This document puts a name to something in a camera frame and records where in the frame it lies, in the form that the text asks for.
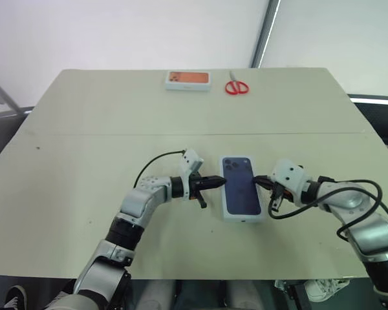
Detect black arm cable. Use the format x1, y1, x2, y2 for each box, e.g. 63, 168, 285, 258
267, 179, 384, 240
133, 149, 186, 189

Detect orange print phone box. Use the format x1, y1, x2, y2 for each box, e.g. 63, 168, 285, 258
164, 70, 213, 93

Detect dark furniture with light strip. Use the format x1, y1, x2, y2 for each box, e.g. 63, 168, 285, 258
347, 93, 388, 150

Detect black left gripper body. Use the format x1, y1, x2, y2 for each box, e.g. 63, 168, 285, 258
188, 176, 211, 202

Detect grey metal frame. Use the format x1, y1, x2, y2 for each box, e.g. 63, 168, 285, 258
0, 72, 34, 114

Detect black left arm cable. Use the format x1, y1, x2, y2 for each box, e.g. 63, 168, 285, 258
133, 149, 186, 189

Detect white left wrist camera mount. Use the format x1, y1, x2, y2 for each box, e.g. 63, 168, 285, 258
178, 148, 205, 200

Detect grey window frame post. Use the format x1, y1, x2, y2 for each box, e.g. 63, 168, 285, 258
250, 0, 283, 69

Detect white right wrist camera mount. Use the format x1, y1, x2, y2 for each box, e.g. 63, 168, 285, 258
269, 158, 312, 208

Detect white sneaker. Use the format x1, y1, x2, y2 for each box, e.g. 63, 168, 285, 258
305, 278, 350, 304

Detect white rounded robot leg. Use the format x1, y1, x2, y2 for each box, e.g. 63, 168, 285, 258
138, 280, 179, 310
222, 280, 263, 310

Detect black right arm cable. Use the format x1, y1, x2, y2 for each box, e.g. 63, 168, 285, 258
267, 179, 384, 240

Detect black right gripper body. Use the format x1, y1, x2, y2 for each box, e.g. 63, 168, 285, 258
264, 175, 294, 200

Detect blue phone box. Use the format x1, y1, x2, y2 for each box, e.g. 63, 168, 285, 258
219, 154, 268, 224

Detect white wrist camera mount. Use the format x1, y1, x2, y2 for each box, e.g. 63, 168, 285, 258
269, 158, 312, 208
178, 148, 205, 200

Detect black sneaker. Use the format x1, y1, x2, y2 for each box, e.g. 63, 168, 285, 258
4, 284, 29, 310

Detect red handled scissors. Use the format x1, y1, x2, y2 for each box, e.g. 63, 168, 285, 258
224, 70, 250, 96

